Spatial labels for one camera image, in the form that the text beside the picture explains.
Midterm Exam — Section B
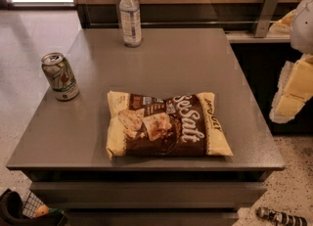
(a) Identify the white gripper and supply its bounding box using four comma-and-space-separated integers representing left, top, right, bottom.
269, 54, 313, 123

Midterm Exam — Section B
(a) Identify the brown sea salt chip bag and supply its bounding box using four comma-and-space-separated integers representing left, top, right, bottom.
107, 91, 233, 158

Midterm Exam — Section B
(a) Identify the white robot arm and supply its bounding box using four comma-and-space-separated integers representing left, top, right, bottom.
269, 0, 313, 123

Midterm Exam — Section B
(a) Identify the clear plastic water bottle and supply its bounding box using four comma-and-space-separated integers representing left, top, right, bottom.
119, 0, 142, 47

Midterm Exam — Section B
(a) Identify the black bag with items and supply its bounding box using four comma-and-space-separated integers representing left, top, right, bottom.
0, 189, 68, 226

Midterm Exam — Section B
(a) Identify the black white striped cylinder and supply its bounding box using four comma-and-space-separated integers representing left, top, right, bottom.
256, 207, 308, 226

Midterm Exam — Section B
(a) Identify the green white soda can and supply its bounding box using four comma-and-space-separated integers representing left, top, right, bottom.
41, 53, 79, 101

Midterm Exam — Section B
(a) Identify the metal rail bracket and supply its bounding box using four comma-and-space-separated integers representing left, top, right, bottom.
252, 0, 279, 38

